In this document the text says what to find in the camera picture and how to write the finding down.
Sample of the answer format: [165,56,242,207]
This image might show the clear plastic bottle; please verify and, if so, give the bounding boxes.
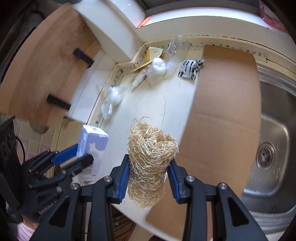
[166,35,189,62]

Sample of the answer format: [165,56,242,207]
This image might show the beige straw loofah ball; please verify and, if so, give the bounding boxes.
[127,118,179,208]

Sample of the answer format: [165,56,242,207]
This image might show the brown cardboard sheet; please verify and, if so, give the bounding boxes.
[145,44,263,241]

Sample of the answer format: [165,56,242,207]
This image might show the stainless steel sink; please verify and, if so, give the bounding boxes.
[241,64,296,233]

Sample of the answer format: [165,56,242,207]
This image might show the yellow cardboard package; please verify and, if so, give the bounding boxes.
[130,47,163,73]

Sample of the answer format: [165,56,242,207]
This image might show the pink refill pouch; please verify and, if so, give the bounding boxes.
[259,1,289,33]

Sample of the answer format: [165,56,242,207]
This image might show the pink plaid sleeve forearm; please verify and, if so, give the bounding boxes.
[16,222,37,241]

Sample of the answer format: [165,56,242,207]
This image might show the wooden cutting board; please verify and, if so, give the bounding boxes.
[1,3,100,127]

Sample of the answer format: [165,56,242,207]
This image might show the white blue small box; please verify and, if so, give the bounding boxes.
[76,125,109,184]

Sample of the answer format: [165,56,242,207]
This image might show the clear plastic bag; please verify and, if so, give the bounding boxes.
[96,83,127,120]

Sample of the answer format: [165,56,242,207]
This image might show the small white squeeze bottle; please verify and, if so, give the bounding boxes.
[132,71,147,90]

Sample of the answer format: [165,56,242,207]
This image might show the black white patterned wrapper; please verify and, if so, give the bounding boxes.
[178,59,204,80]

